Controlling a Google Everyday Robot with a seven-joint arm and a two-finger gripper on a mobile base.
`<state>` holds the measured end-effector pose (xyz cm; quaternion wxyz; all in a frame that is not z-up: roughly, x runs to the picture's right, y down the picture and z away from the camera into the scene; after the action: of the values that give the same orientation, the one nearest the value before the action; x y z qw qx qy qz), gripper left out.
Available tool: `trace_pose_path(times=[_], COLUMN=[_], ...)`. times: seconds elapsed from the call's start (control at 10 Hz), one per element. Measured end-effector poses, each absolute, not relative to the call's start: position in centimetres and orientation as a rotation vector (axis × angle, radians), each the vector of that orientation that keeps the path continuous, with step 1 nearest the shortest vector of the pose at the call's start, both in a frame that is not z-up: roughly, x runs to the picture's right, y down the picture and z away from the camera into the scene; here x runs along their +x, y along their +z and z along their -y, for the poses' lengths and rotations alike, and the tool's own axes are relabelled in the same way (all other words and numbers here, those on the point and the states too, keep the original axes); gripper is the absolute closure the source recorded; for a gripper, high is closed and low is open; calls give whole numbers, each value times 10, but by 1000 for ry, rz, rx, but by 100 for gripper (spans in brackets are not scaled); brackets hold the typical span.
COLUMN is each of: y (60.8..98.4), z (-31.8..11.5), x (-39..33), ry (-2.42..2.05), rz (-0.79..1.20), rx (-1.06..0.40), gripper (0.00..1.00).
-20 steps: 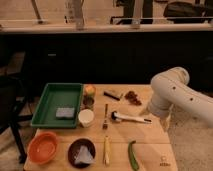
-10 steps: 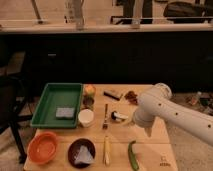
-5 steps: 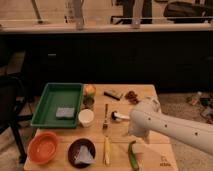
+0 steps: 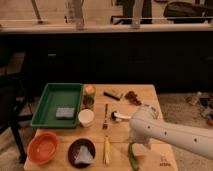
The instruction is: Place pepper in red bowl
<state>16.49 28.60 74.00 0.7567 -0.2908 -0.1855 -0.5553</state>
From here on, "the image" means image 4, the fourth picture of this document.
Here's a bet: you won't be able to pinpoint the green plastic tray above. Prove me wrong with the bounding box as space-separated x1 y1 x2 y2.
31 83 83 129

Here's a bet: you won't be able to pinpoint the dark brown bowl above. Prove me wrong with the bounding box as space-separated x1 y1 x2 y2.
67 138 96 168

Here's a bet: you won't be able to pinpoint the orange topped jar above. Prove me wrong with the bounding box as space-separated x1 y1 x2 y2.
83 84 96 109

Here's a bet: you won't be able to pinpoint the metal fork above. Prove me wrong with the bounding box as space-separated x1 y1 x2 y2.
102 104 108 130

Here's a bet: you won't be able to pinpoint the black chair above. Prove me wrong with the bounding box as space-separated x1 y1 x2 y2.
0 51 32 163

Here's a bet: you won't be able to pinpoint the white cup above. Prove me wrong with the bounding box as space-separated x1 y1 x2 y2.
78 109 94 127

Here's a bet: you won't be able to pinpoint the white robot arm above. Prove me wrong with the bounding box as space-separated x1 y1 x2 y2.
129 104 213 160

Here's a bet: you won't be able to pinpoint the grey sponge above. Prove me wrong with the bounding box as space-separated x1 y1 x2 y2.
56 107 75 119

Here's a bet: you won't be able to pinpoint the orange red bowl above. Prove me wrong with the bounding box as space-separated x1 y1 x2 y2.
27 132 58 165

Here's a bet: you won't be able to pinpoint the long counter ledge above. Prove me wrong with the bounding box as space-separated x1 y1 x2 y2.
0 23 213 34

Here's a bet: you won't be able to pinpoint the grey cloth in bowl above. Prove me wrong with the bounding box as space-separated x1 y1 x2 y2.
74 145 94 164

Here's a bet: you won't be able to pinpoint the brown dried food pile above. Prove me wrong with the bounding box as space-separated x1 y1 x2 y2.
125 91 141 106

